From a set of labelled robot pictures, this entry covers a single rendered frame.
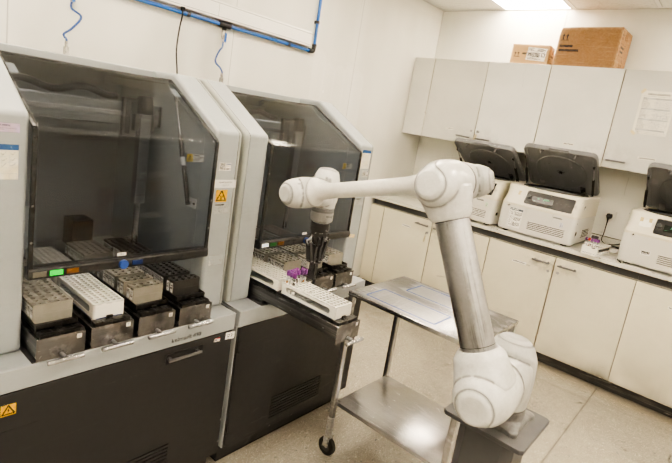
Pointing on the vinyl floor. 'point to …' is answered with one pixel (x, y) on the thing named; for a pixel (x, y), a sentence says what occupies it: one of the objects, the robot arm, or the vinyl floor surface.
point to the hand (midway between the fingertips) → (312, 270)
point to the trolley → (416, 417)
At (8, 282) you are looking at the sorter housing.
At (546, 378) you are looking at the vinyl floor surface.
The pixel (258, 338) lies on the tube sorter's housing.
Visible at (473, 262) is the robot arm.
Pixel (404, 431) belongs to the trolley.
